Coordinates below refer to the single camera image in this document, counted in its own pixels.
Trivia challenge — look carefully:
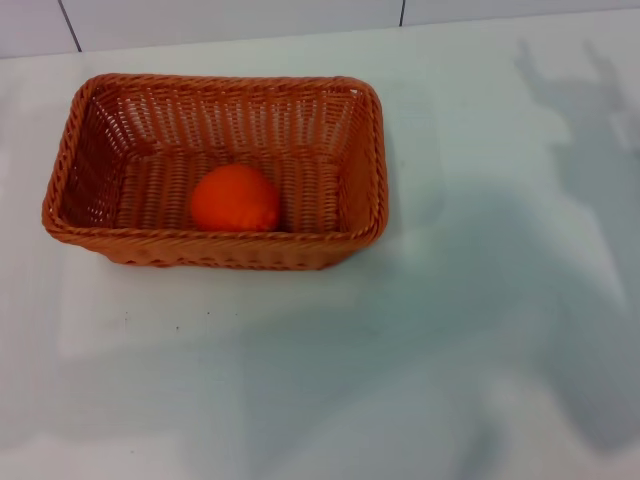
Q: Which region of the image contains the orange woven plastic basket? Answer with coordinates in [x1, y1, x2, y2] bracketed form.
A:
[40, 73, 390, 274]

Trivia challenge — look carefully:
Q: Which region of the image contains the orange toy pear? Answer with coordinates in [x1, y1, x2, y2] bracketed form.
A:
[191, 163, 281, 234]

